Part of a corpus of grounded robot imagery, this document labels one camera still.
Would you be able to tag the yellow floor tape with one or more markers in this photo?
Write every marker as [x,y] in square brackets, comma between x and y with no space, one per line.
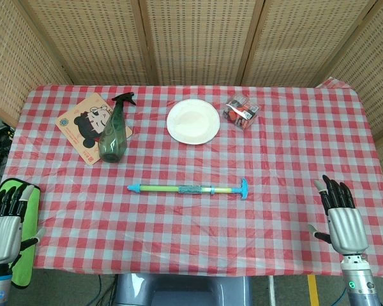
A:
[312,291]

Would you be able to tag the white round plate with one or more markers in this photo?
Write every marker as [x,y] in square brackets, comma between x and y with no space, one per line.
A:
[193,121]

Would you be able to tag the red white checkered tablecloth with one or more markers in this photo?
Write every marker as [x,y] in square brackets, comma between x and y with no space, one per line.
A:
[194,229]

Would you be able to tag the grey robot torso base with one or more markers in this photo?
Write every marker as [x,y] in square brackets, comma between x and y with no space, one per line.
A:
[182,291]

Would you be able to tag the bright green cloth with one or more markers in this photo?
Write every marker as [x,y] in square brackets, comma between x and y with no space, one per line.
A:
[30,207]

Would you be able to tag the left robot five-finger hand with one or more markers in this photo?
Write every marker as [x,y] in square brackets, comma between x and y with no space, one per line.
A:
[3,232]

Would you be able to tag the blue green water pump toy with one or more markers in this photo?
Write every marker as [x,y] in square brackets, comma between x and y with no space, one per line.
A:
[159,189]

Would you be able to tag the cartoon print orange mat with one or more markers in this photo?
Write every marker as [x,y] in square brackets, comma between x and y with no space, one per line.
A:
[79,127]

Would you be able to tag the white table leg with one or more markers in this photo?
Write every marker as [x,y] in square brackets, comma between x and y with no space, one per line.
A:
[271,291]

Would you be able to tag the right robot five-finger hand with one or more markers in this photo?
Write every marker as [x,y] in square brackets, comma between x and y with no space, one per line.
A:
[346,228]

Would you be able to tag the woven bamboo folding screen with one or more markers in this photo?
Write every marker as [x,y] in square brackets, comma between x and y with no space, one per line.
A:
[194,41]

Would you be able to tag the clear box with red packets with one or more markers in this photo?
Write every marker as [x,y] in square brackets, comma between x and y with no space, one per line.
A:
[241,112]

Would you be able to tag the green spray bottle black nozzle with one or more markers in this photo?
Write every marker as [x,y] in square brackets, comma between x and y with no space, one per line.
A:
[113,137]

